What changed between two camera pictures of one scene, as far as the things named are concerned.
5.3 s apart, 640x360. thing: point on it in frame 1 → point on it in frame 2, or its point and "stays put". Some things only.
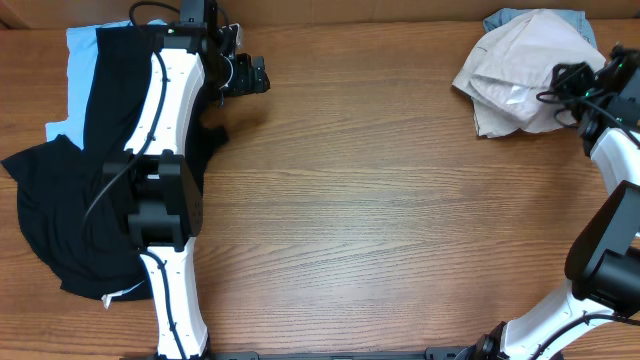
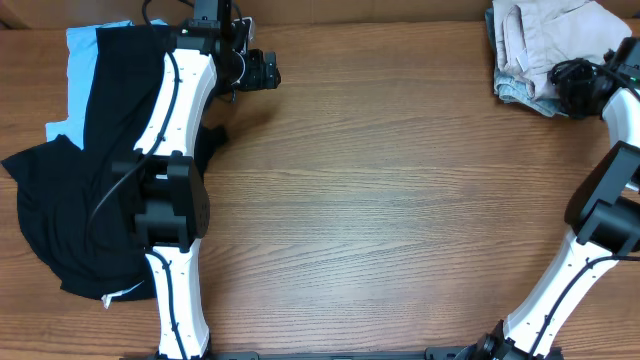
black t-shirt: (80, 235) stays put
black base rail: (319, 354) stays put
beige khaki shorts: (509, 67) → (533, 36)
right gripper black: (565, 80) stays put
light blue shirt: (81, 48) stays put
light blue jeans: (576, 19) → (511, 87)
